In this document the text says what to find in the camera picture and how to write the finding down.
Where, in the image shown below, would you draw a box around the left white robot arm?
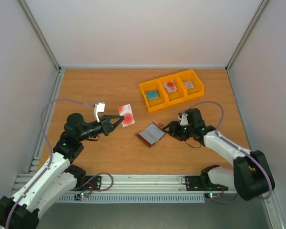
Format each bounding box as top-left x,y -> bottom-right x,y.
0,113 -> 124,229

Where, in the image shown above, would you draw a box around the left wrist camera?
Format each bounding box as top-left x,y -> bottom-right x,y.
93,102 -> 105,123

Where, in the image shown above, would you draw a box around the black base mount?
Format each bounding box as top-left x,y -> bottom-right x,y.
72,176 -> 102,191
184,175 -> 228,192

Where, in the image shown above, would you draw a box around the grey white card stack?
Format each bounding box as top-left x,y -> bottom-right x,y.
183,81 -> 194,90

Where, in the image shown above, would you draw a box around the circuit board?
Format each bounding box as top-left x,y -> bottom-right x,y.
73,192 -> 90,201
204,192 -> 221,199

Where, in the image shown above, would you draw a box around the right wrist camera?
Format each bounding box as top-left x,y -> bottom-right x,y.
178,112 -> 189,126

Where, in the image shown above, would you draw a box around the yellow three-compartment bin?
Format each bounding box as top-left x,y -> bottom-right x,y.
139,69 -> 205,112

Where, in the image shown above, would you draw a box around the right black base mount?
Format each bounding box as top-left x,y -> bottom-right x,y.
184,175 -> 228,192

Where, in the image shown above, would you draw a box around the red circle card stack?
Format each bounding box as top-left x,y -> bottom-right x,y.
163,81 -> 177,94

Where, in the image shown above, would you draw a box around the teal card stack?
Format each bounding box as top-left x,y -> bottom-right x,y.
145,90 -> 160,101

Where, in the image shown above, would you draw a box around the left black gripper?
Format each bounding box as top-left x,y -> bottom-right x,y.
78,114 -> 124,142

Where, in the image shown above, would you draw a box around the left circuit board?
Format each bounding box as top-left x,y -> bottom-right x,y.
73,192 -> 90,201

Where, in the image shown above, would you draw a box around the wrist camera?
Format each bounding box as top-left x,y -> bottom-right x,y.
93,102 -> 105,123
178,112 -> 189,126

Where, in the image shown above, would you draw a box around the aluminium front rail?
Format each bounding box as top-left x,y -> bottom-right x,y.
11,173 -> 223,194

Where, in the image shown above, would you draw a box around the right circuit board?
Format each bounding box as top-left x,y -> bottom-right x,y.
204,192 -> 221,199

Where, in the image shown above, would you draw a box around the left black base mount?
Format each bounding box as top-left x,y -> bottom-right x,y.
72,176 -> 102,191

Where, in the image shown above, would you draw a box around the grey slotted cable duct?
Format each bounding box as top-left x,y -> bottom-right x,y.
58,193 -> 205,204

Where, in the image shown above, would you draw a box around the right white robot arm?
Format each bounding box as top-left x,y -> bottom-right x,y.
162,108 -> 275,201

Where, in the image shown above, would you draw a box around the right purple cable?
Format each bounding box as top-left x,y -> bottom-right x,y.
183,101 -> 272,204

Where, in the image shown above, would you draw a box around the brown leather card holder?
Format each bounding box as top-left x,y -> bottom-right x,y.
136,122 -> 166,148

